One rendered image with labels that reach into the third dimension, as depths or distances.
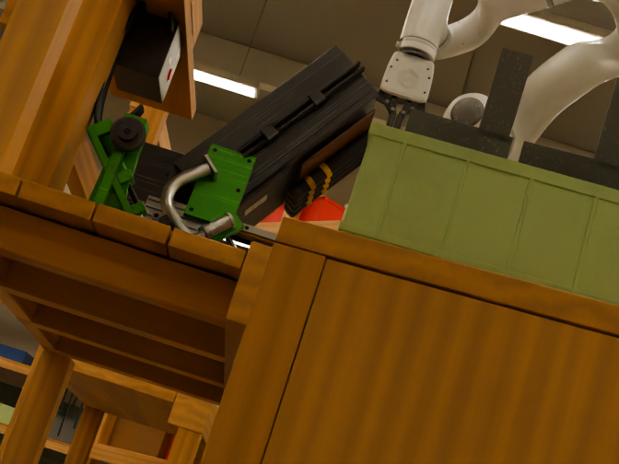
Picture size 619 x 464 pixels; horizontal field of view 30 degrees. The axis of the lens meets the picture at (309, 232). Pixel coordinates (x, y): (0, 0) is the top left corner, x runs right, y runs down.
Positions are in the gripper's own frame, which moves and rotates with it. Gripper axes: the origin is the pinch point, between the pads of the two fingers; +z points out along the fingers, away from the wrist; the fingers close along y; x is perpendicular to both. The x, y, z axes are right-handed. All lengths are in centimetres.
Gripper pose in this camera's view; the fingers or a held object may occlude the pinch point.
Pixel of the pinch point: (393, 123)
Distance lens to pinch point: 241.6
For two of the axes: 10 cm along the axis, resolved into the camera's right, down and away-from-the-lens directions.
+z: -3.0, 9.1, -2.8
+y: 9.5, 3.0, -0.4
